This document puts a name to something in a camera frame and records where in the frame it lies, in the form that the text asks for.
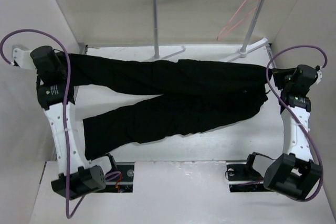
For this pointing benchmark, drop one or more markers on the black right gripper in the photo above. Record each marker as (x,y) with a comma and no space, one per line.
(277,74)

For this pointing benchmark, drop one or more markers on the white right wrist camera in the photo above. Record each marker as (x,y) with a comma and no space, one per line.
(319,74)

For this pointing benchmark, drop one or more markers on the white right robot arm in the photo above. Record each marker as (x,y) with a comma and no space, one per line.
(294,173)

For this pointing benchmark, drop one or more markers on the black trousers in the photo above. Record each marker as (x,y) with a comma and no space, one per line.
(183,97)

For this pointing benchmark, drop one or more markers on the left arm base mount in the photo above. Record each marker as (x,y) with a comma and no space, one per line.
(124,182)

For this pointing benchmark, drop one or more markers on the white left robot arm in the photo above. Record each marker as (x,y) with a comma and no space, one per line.
(77,176)

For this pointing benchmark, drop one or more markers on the pink wire hanger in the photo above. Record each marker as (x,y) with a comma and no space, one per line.
(246,8)

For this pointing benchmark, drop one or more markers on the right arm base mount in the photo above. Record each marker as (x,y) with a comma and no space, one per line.
(242,179)

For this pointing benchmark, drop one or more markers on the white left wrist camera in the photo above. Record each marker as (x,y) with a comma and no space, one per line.
(22,57)

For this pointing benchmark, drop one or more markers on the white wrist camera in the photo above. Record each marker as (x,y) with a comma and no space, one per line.
(319,74)
(22,57)

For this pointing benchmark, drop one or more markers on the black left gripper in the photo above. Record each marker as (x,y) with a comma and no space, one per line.
(62,56)

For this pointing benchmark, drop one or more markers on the white clothes rack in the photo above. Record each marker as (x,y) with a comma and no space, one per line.
(185,21)

